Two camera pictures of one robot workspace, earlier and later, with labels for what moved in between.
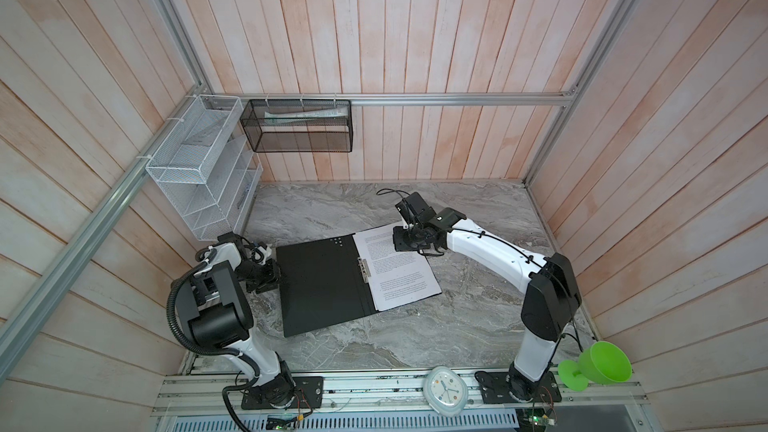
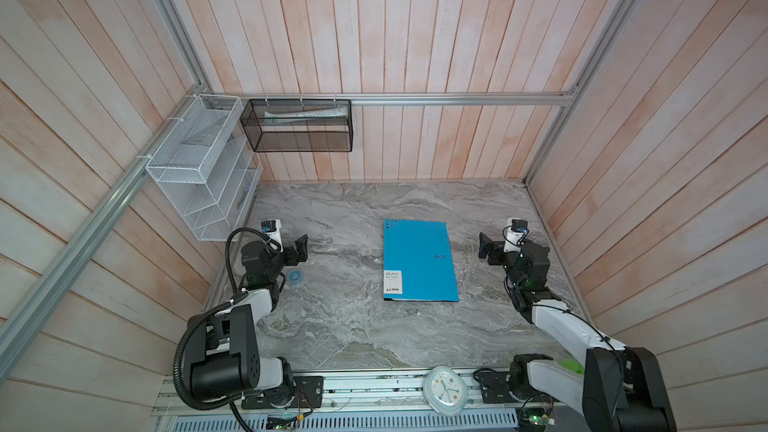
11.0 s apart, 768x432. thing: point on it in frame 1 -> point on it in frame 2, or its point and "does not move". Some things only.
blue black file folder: [320, 285] -> [418, 261]
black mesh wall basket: [299, 125] does not move
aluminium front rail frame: [441, 398] does not move
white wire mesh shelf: [208, 167] does not move
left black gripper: [271, 279] -> [294, 259]
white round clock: [445, 390] does not move
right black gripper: [398, 243] -> [496, 248]
